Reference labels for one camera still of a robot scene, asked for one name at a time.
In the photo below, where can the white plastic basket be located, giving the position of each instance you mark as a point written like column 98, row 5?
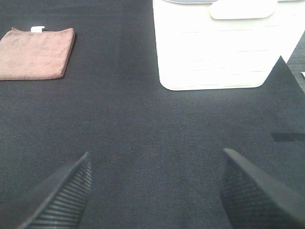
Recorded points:
column 219, row 44

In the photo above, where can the white towel label tag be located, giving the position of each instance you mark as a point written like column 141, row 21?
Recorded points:
column 37, row 29

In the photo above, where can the pink towel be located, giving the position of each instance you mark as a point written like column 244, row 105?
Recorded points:
column 26, row 55

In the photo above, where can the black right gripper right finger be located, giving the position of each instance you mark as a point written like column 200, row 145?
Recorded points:
column 252, row 199

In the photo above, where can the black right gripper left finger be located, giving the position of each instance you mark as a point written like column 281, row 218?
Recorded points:
column 58, row 202

